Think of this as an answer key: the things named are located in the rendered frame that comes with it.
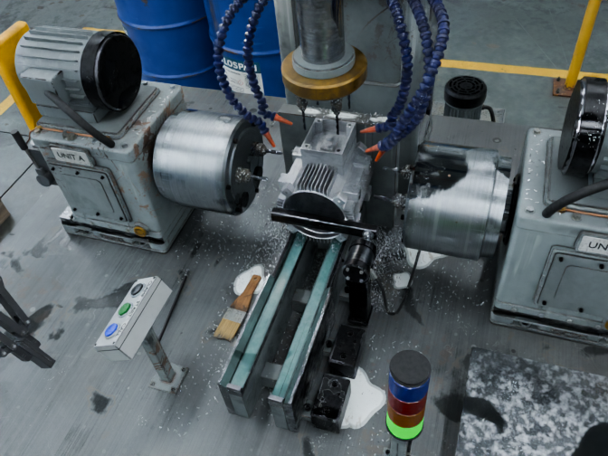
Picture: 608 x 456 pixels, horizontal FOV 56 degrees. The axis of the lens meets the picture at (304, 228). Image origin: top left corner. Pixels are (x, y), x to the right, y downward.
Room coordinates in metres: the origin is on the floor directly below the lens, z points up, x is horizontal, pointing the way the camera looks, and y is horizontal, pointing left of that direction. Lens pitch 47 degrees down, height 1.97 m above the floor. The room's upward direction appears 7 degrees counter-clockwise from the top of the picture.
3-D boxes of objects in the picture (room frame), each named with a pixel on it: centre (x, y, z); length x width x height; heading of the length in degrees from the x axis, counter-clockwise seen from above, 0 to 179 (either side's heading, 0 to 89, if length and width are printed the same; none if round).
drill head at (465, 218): (0.89, -0.37, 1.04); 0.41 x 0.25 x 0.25; 67
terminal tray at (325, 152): (1.06, -0.08, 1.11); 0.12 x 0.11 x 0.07; 157
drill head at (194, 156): (1.16, 0.26, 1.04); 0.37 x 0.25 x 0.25; 67
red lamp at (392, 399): (0.41, -0.13, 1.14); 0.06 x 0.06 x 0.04
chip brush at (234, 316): (0.85, 0.18, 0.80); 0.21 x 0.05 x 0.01; 153
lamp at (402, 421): (0.41, -0.13, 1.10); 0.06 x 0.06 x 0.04
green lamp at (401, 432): (0.41, -0.13, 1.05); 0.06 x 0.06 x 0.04
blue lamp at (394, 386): (0.41, -0.13, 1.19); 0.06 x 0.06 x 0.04
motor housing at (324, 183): (1.02, -0.07, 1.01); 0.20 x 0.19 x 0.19; 157
